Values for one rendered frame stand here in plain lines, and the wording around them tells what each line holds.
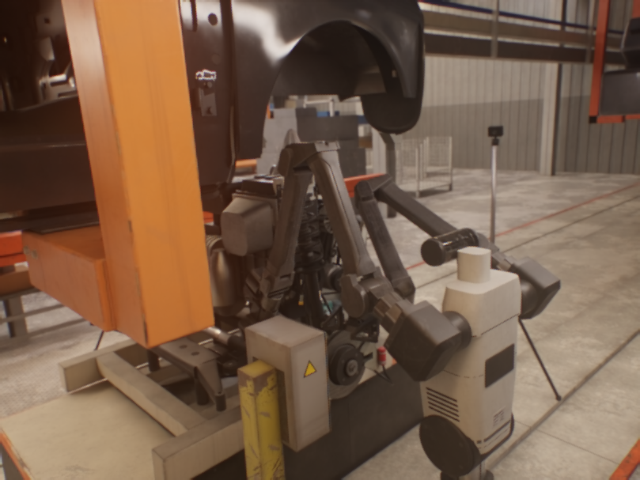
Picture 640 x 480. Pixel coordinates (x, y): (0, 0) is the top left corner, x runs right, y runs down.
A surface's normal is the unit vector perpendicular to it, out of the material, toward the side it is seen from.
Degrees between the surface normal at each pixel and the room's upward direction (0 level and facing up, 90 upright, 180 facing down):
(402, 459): 0
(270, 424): 90
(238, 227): 90
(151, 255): 90
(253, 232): 90
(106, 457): 0
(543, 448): 0
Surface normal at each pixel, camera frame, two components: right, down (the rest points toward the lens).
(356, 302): -0.74, 0.19
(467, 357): -0.24, 0.24
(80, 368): 0.69, 0.14
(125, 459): -0.05, -0.97
